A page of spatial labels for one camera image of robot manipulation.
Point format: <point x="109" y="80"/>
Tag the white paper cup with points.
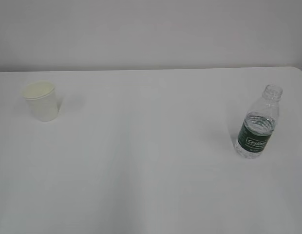
<point x="42" y="100"/>

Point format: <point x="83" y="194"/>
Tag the clear green-label water bottle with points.
<point x="259" y="123"/>

